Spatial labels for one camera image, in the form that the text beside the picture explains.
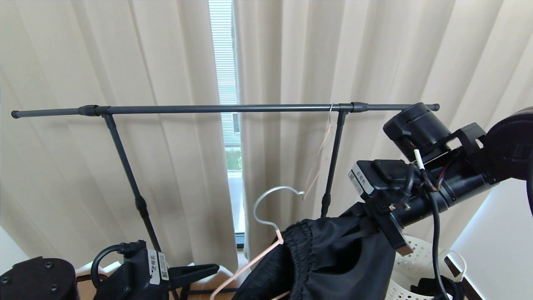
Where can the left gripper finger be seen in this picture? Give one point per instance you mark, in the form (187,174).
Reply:
(187,275)

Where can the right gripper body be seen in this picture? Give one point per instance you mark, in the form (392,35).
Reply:
(458,183)

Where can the pink clothes hanger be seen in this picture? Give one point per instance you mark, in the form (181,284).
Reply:
(320,154)
(256,208)

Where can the black shorts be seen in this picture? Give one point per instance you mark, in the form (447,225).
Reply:
(333,258)

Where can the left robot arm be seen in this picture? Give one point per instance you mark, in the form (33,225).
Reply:
(37,279)

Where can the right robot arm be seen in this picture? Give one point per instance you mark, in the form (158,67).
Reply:
(416,129)

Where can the white laundry basket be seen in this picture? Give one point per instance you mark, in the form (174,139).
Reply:
(412,258)

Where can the black clothes rack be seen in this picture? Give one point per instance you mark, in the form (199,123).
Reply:
(208,109)

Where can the black garment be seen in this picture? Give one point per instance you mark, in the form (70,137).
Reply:
(424,289)

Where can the beige curtain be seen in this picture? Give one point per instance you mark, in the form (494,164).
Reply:
(104,62)
(374,54)

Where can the window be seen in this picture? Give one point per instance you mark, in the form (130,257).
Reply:
(225,50)

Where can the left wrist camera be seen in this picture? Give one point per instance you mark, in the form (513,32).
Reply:
(137,266)

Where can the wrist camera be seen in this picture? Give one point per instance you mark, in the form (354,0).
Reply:
(374,179)
(137,266)

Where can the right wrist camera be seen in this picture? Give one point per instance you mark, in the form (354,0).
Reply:
(374,179)

